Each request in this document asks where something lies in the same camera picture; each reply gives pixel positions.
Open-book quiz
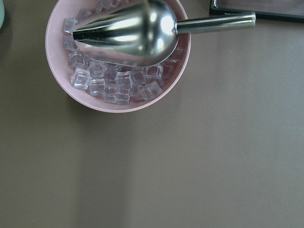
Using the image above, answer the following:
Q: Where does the dark wooden glass tray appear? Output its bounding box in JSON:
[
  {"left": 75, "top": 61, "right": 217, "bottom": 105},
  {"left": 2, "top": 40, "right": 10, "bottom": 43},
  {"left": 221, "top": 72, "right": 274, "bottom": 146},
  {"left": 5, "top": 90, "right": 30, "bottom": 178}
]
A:
[{"left": 209, "top": 0, "right": 304, "bottom": 23}]

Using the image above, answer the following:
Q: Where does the clear ice cube pile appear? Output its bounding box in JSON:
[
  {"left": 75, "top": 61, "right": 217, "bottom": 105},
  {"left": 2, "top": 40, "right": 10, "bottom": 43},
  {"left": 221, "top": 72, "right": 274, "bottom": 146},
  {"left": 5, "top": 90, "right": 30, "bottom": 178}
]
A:
[{"left": 65, "top": 15, "right": 183, "bottom": 105}]

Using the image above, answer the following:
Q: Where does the metal ice scoop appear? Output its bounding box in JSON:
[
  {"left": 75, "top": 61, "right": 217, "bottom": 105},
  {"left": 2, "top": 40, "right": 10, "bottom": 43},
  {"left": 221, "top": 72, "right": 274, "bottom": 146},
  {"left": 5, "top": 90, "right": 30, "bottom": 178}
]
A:
[{"left": 72, "top": 0, "right": 256, "bottom": 67}]

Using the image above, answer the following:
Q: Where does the pink bowl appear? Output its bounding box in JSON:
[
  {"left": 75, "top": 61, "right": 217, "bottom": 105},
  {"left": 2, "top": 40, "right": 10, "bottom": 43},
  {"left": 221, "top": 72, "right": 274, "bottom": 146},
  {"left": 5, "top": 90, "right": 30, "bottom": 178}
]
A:
[{"left": 45, "top": 0, "right": 191, "bottom": 113}]

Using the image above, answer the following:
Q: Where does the mint green bowl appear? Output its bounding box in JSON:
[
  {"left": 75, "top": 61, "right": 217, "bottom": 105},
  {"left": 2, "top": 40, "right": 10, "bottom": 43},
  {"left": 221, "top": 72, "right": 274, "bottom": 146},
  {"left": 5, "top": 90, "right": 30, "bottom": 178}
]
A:
[{"left": 0, "top": 0, "right": 5, "bottom": 28}]

